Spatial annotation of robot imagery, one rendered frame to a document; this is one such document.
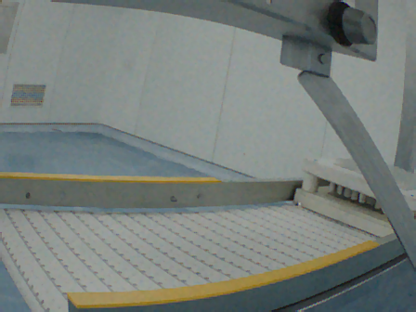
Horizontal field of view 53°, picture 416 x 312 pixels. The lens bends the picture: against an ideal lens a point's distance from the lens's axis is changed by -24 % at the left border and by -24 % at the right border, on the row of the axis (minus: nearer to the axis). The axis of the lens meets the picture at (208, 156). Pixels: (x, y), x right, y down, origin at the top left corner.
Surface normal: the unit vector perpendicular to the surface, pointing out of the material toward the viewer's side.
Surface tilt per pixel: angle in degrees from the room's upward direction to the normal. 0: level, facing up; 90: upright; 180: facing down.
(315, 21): 90
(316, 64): 90
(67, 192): 90
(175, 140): 90
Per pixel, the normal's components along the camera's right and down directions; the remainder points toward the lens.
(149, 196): 0.62, 0.24
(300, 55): -0.76, -0.03
